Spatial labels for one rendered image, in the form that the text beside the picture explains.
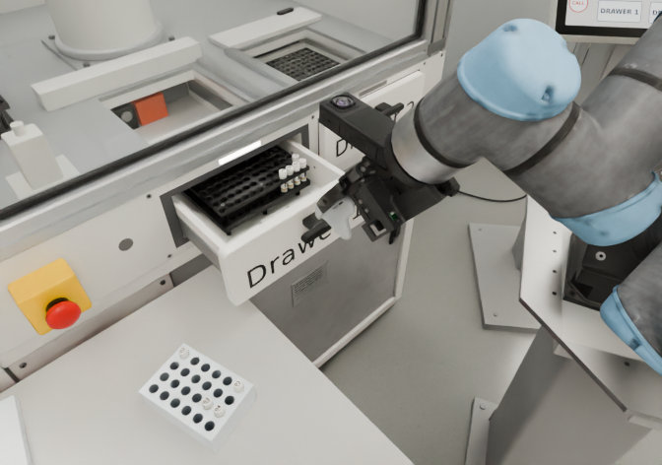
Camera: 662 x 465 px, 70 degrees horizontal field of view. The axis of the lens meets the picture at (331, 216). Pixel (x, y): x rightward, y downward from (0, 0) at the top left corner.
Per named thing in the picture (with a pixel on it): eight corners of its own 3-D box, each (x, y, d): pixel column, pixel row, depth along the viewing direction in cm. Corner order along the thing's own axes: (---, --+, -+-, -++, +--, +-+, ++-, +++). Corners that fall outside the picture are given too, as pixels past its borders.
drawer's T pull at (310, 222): (343, 221, 70) (344, 214, 69) (305, 245, 66) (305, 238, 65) (327, 209, 72) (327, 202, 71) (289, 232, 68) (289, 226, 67)
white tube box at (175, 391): (256, 398, 64) (253, 384, 61) (216, 453, 59) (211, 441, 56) (188, 357, 69) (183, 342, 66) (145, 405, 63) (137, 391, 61)
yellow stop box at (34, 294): (96, 309, 65) (77, 276, 60) (42, 341, 62) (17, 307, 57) (81, 289, 68) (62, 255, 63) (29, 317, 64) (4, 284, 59)
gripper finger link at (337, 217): (323, 255, 61) (362, 231, 54) (297, 218, 62) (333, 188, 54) (339, 244, 63) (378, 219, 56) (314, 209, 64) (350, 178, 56)
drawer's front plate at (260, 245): (371, 215, 82) (376, 165, 75) (234, 307, 68) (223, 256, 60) (364, 210, 83) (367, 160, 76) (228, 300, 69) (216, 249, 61)
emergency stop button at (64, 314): (87, 319, 62) (76, 301, 59) (56, 338, 60) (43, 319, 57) (78, 306, 64) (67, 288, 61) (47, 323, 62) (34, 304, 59)
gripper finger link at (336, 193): (314, 219, 57) (353, 187, 50) (307, 208, 57) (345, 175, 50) (340, 203, 60) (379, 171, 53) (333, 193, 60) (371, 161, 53)
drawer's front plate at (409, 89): (419, 118, 106) (426, 72, 99) (325, 171, 92) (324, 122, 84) (413, 115, 107) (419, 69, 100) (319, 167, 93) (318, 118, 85)
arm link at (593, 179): (731, 153, 34) (628, 53, 33) (622, 267, 36) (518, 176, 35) (657, 149, 42) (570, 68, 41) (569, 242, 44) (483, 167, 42)
